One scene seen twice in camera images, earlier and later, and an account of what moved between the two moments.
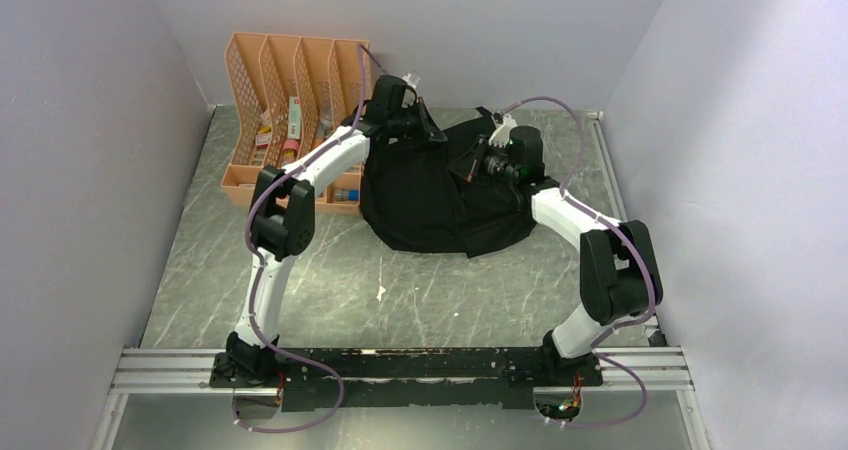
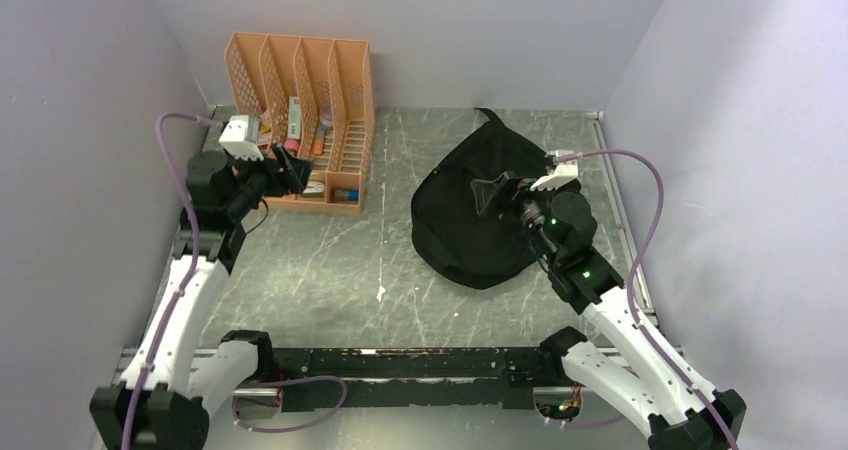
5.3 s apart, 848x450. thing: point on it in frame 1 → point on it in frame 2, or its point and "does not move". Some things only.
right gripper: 469,166 → 488,192
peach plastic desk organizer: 289,90 does not move
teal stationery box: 294,125 does not move
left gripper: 428,129 → 293,177
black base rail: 406,378 does not move
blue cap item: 342,194 does not move
